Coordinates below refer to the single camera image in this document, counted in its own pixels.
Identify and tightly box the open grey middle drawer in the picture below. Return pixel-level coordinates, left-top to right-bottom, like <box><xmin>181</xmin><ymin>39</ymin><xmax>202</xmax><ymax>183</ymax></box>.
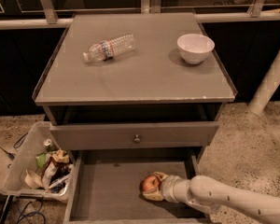
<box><xmin>63</xmin><ymin>148</ymin><xmax>210</xmax><ymax>224</ymax></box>

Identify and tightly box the white cup in bin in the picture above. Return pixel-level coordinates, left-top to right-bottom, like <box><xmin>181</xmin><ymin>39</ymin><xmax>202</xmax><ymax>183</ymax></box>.
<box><xmin>24</xmin><ymin>170</ymin><xmax>43</xmax><ymax>189</ymax></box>

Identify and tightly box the black cable on floor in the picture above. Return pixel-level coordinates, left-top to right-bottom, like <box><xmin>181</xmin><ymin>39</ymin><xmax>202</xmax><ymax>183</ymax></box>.
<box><xmin>0</xmin><ymin>132</ymin><xmax>29</xmax><ymax>161</ymax></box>

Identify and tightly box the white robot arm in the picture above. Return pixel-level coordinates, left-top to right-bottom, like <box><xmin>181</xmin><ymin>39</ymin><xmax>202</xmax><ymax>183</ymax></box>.
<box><xmin>140</xmin><ymin>50</ymin><xmax>280</xmax><ymax>224</ymax></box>

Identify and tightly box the clear plastic water bottle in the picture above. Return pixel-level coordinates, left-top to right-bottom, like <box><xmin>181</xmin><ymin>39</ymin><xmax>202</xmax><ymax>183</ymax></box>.
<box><xmin>83</xmin><ymin>34</ymin><xmax>136</xmax><ymax>63</ymax></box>

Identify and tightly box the clear plastic storage bin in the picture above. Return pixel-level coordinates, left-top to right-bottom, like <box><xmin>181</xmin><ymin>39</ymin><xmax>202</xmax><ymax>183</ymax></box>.
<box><xmin>2</xmin><ymin>121</ymin><xmax>68</xmax><ymax>203</ymax></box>

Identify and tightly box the grey top drawer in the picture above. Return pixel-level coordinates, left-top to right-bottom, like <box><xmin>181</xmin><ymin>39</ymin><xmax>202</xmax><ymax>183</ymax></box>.
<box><xmin>50</xmin><ymin>121</ymin><xmax>218</xmax><ymax>150</ymax></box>

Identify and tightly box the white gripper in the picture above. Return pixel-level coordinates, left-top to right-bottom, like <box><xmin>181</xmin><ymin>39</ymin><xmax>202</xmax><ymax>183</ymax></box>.
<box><xmin>142</xmin><ymin>172</ymin><xmax>179</xmax><ymax>203</ymax></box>

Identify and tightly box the blue cable on floor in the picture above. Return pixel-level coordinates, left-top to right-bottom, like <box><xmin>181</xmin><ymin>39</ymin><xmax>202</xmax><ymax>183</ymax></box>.
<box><xmin>15</xmin><ymin>198</ymin><xmax>47</xmax><ymax>224</ymax></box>

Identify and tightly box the metal can in bin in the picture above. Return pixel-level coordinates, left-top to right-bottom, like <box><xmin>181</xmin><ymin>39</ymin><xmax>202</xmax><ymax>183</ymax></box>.
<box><xmin>43</xmin><ymin>139</ymin><xmax>56</xmax><ymax>152</ymax></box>

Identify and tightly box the green bag in bin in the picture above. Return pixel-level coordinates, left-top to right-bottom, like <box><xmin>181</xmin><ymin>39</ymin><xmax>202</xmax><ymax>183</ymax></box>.
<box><xmin>35</xmin><ymin>153</ymin><xmax>51</xmax><ymax>170</ymax></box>

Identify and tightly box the white ceramic bowl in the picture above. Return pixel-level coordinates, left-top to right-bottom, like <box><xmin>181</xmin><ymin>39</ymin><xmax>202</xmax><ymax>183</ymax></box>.
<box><xmin>177</xmin><ymin>34</ymin><xmax>215</xmax><ymax>64</ymax></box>

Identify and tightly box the metal railing frame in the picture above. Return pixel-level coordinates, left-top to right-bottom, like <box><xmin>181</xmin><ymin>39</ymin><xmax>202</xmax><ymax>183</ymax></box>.
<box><xmin>0</xmin><ymin>0</ymin><xmax>280</xmax><ymax>30</ymax></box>

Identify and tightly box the grey drawer cabinet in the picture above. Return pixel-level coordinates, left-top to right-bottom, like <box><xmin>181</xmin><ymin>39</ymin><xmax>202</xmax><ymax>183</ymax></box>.
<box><xmin>32</xmin><ymin>12</ymin><xmax>238</xmax><ymax>224</ymax></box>

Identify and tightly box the round metal drawer knob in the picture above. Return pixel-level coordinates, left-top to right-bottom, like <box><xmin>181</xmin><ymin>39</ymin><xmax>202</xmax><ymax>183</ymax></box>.
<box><xmin>133</xmin><ymin>134</ymin><xmax>141</xmax><ymax>144</ymax></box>

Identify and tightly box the red apple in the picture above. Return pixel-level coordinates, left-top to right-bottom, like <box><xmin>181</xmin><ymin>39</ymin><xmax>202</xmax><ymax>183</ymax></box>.
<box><xmin>142</xmin><ymin>175</ymin><xmax>161</xmax><ymax>192</ymax></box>

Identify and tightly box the brown white snack bag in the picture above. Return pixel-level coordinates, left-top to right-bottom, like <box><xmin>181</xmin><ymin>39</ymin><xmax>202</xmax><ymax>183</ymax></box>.
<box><xmin>41</xmin><ymin>149</ymin><xmax>70</xmax><ymax>189</ymax></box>

